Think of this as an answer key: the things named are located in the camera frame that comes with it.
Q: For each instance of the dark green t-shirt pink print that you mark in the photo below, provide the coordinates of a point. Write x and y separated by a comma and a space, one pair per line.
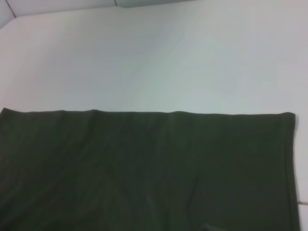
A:
144, 168

